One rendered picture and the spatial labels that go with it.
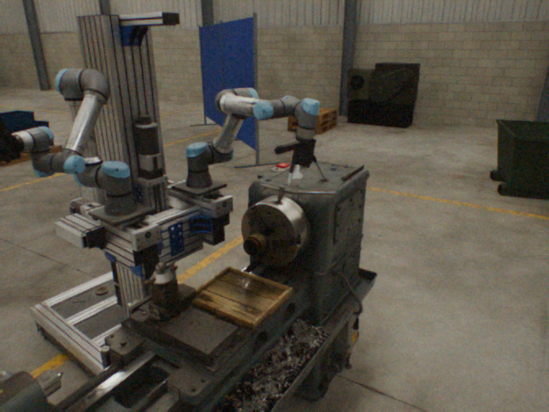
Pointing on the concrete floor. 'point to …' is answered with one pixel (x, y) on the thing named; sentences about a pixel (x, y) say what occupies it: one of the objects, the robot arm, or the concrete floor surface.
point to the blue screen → (230, 72)
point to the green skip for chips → (523, 158)
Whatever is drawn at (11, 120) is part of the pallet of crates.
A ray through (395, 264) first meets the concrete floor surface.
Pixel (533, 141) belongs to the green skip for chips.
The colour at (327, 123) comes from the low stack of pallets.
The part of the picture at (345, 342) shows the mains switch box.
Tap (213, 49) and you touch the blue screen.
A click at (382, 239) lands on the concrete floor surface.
